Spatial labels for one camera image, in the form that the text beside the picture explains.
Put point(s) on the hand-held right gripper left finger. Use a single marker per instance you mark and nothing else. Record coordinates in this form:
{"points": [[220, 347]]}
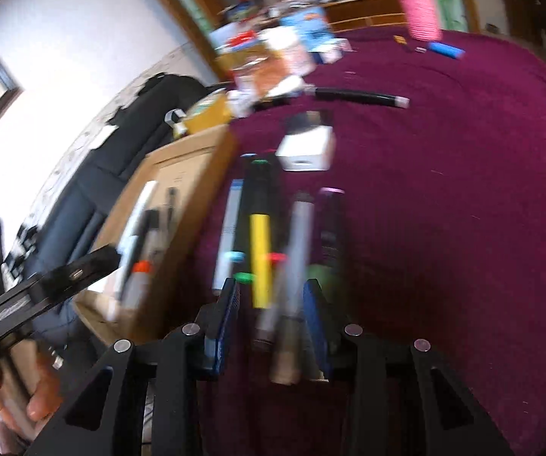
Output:
{"points": [[228, 323]]}

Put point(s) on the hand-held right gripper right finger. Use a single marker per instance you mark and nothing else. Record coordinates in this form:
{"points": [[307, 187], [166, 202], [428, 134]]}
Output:
{"points": [[315, 323]]}

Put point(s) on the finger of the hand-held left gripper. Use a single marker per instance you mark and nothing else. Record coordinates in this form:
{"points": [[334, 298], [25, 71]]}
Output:
{"points": [[87, 266]]}

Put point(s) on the thin grey pen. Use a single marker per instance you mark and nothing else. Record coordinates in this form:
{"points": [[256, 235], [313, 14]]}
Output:
{"points": [[285, 356]]}

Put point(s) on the black marker green cap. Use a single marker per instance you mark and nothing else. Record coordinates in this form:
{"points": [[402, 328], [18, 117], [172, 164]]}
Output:
{"points": [[243, 276]]}

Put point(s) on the white glue bottle orange cap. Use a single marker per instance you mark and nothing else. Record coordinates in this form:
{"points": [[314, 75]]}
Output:
{"points": [[135, 285]]}

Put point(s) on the white marker with barcode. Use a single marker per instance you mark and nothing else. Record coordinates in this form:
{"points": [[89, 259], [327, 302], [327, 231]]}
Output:
{"points": [[135, 228]]}

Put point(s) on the black marker light-blue cap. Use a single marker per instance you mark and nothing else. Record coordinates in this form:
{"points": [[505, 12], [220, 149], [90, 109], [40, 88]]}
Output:
{"points": [[233, 257]]}

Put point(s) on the black gel pen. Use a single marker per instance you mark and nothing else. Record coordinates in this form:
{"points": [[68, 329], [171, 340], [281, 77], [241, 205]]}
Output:
{"points": [[149, 230]]}

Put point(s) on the black marker red cap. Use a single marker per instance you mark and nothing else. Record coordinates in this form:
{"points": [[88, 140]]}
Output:
{"points": [[275, 257]]}

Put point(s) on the yellow and black marker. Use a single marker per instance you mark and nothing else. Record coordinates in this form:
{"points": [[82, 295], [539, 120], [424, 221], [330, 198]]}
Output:
{"points": [[259, 247]]}

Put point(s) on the thin white pen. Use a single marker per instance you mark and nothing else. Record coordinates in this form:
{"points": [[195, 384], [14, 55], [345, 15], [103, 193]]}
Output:
{"points": [[230, 228]]}

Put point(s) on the slim black pen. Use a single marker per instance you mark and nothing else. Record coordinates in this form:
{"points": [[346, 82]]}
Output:
{"points": [[172, 199]]}

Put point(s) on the cardboard tray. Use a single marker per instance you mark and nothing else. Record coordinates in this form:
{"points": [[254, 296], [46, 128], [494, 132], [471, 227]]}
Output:
{"points": [[192, 161]]}

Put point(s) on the person's left hand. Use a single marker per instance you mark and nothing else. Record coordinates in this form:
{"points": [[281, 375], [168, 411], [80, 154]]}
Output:
{"points": [[40, 403]]}

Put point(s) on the black leather sofa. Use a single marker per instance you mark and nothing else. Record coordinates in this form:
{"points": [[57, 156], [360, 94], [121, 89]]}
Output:
{"points": [[87, 152]]}

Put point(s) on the white power adapter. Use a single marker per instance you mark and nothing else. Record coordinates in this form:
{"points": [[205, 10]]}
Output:
{"points": [[306, 149]]}

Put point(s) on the yellow tape roll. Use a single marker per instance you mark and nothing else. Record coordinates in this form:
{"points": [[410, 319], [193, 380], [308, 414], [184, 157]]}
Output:
{"points": [[206, 111]]}

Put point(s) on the maroon velvet tablecloth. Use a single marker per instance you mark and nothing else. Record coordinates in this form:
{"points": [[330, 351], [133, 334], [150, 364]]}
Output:
{"points": [[444, 175]]}

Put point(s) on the small white barcode box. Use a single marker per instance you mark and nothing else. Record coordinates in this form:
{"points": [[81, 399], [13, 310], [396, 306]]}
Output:
{"points": [[239, 102]]}

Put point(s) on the black tube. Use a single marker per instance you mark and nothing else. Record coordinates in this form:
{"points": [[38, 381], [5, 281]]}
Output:
{"points": [[277, 101]]}

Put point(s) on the long black marker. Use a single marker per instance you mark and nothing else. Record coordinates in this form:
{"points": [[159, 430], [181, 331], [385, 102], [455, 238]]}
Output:
{"points": [[358, 96]]}

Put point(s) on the white tube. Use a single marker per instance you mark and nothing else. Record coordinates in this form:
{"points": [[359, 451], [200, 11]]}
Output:
{"points": [[289, 84]]}

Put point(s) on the orange label plastic jar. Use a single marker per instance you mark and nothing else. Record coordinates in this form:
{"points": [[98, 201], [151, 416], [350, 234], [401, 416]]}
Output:
{"points": [[258, 73]]}

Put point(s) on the small blue white box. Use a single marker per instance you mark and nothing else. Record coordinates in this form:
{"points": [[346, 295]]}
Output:
{"points": [[332, 50]]}

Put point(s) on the colourful cardboard box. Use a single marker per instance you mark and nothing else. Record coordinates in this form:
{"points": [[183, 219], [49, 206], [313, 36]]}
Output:
{"points": [[239, 9]]}

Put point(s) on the blue lighter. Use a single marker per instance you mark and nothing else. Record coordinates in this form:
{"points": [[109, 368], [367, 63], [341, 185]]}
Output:
{"points": [[444, 50]]}

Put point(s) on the pink wrapped jar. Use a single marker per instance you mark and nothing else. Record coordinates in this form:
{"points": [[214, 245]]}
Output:
{"points": [[420, 9]]}

